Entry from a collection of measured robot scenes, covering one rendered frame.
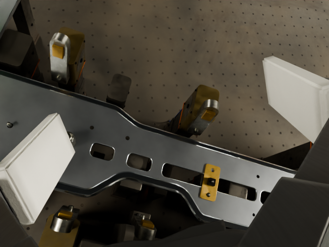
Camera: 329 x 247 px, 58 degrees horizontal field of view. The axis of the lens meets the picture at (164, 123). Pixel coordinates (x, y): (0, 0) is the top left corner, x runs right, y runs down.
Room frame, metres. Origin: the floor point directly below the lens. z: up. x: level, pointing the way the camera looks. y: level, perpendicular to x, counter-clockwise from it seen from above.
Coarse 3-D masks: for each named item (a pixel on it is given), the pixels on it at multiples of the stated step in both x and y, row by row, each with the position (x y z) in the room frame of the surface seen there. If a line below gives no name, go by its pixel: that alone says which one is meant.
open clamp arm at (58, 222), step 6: (60, 210) -0.01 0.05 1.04; (66, 210) 0.00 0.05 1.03; (72, 210) 0.00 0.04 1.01; (78, 210) 0.01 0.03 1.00; (54, 216) -0.02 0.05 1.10; (60, 216) -0.02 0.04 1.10; (66, 216) -0.01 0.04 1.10; (72, 216) -0.01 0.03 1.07; (54, 222) -0.03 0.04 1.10; (60, 222) -0.02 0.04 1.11; (66, 222) -0.02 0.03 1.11; (72, 222) -0.01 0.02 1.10; (54, 228) -0.04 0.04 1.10; (60, 228) -0.03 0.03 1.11; (66, 228) -0.03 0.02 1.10
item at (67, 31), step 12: (72, 36) 0.30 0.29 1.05; (84, 36) 0.31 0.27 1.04; (72, 48) 0.27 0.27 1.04; (84, 48) 0.31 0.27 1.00; (72, 60) 0.25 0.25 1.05; (84, 60) 0.31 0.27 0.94; (72, 72) 0.24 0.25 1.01; (60, 84) 0.23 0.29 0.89; (72, 84) 0.24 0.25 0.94; (84, 84) 0.31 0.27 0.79
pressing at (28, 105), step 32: (0, 96) 0.09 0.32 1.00; (32, 96) 0.14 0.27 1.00; (64, 96) 0.18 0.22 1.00; (0, 128) 0.04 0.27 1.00; (32, 128) 0.08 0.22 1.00; (96, 128) 0.17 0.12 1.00; (128, 128) 0.22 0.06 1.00; (0, 160) -0.01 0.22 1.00; (96, 160) 0.11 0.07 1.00; (160, 160) 0.20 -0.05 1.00; (192, 160) 0.25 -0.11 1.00; (224, 160) 0.31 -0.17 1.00; (256, 160) 0.36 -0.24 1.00; (64, 192) 0.02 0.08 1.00; (96, 192) 0.06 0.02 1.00; (192, 192) 0.19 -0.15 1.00; (256, 192) 0.29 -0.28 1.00
